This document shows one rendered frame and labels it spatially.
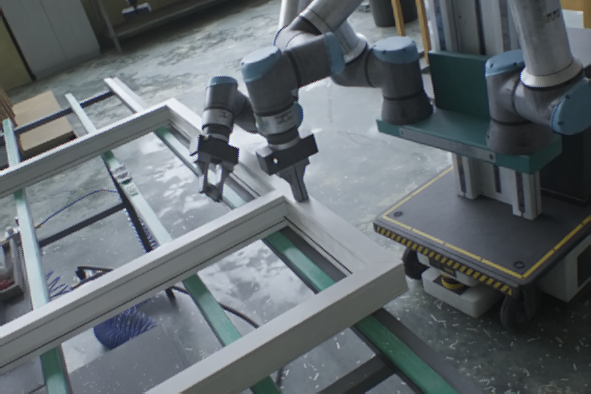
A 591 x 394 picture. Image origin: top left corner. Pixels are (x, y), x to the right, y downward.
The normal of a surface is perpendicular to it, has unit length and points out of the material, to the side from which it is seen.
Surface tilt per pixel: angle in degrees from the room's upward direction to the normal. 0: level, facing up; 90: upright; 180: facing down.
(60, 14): 90
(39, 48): 90
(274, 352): 90
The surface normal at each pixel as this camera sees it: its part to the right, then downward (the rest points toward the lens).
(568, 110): 0.37, 0.44
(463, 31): -0.78, 0.47
